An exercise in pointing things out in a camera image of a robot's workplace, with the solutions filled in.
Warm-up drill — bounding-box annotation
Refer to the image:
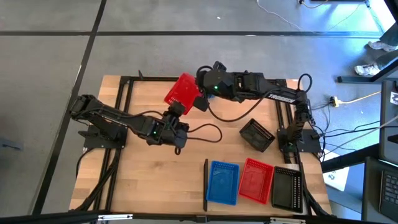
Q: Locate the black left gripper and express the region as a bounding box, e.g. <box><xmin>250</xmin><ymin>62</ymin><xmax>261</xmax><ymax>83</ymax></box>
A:
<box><xmin>146</xmin><ymin>101</ymin><xmax>190</xmax><ymax>149</ymax></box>

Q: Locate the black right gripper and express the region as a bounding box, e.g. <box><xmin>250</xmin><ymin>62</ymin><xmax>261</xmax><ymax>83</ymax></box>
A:
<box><xmin>193</xmin><ymin>61</ymin><xmax>241</xmax><ymax>113</ymax></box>

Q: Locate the red plastic slotted basket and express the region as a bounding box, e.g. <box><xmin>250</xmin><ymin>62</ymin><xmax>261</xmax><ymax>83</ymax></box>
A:
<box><xmin>164</xmin><ymin>72</ymin><xmax>203</xmax><ymax>116</ymax></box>
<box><xmin>238</xmin><ymin>157</ymin><xmax>275</xmax><ymax>205</ymax></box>

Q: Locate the black plastic slotted basket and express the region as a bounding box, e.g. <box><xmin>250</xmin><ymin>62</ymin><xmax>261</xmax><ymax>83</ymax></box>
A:
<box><xmin>271</xmin><ymin>166</ymin><xmax>304</xmax><ymax>214</ymax></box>
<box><xmin>238</xmin><ymin>118</ymin><xmax>276</xmax><ymax>153</ymax></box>

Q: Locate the black gantry crossbar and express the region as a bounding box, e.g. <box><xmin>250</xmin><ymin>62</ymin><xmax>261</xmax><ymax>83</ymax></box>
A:
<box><xmin>0</xmin><ymin>210</ymin><xmax>398</xmax><ymax>224</ymax></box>

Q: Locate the white paper sheet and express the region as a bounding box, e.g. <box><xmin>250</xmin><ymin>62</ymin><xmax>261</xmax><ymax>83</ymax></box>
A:
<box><xmin>322</xmin><ymin>149</ymin><xmax>351</xmax><ymax>192</ymax></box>

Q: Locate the black desk leg bar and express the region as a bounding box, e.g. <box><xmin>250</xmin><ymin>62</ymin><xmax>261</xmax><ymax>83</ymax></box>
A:
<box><xmin>320</xmin><ymin>142</ymin><xmax>382</xmax><ymax>174</ymax></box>

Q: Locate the person's shoe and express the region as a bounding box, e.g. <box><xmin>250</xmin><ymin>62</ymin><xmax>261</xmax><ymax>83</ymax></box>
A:
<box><xmin>368</xmin><ymin>40</ymin><xmax>398</xmax><ymax>53</ymax></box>
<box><xmin>354</xmin><ymin>62</ymin><xmax>382</xmax><ymax>77</ymax></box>

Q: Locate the grey desk top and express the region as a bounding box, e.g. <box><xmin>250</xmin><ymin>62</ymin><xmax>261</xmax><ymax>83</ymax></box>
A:
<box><xmin>379</xmin><ymin>80</ymin><xmax>398</xmax><ymax>166</ymax></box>

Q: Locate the dark desk top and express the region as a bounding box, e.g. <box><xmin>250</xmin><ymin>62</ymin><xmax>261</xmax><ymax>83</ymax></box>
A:
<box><xmin>361</xmin><ymin>156</ymin><xmax>398</xmax><ymax>224</ymax></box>

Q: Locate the person's leg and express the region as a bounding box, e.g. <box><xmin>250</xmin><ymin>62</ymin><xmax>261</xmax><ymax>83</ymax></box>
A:
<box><xmin>379</xmin><ymin>22</ymin><xmax>398</xmax><ymax>47</ymax></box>
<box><xmin>374</xmin><ymin>49</ymin><xmax>398</xmax><ymax>74</ymax></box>

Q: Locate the black keyboard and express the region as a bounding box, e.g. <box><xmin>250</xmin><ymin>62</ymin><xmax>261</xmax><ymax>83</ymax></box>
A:
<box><xmin>378</xmin><ymin>169</ymin><xmax>398</xmax><ymax>222</ymax></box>

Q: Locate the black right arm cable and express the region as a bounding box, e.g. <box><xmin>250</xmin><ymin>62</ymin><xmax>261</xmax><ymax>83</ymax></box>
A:
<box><xmin>206</xmin><ymin>73</ymin><xmax>313</xmax><ymax>123</ymax></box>

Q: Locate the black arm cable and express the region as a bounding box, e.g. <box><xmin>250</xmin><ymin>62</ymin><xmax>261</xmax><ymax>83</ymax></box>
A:
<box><xmin>206</xmin><ymin>73</ymin><xmax>313</xmax><ymax>123</ymax></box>
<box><xmin>118</xmin><ymin>110</ymin><xmax>223</xmax><ymax>156</ymax></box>

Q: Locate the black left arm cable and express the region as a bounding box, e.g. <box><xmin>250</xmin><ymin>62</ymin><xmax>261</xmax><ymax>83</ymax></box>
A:
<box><xmin>118</xmin><ymin>110</ymin><xmax>223</xmax><ymax>156</ymax></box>

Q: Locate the black aluminium table frame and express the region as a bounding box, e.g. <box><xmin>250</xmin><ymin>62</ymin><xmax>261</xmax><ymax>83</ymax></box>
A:
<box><xmin>70</xmin><ymin>75</ymin><xmax>332</xmax><ymax>218</ymax></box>

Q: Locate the silver metal bracket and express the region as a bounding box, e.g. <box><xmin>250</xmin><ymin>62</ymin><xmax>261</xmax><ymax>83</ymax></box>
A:
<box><xmin>97</xmin><ymin>213</ymin><xmax>134</xmax><ymax>222</ymax></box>
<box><xmin>269</xmin><ymin>217</ymin><xmax>307</xmax><ymax>224</ymax></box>

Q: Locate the white floor cable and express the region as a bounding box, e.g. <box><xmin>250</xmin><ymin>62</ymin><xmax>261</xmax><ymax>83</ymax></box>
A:
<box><xmin>256</xmin><ymin>0</ymin><xmax>302</xmax><ymax>31</ymax></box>

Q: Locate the yellow extension cord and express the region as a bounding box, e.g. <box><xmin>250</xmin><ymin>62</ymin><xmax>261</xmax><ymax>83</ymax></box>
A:
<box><xmin>329</xmin><ymin>90</ymin><xmax>382</xmax><ymax>107</ymax></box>

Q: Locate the grey desk frame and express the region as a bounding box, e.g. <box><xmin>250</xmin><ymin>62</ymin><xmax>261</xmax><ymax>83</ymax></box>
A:
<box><xmin>337</xmin><ymin>0</ymin><xmax>398</xmax><ymax>84</ymax></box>

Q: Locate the grey floor cable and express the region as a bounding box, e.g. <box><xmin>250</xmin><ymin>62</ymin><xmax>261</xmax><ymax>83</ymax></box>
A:
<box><xmin>340</xmin><ymin>114</ymin><xmax>398</xmax><ymax>147</ymax></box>

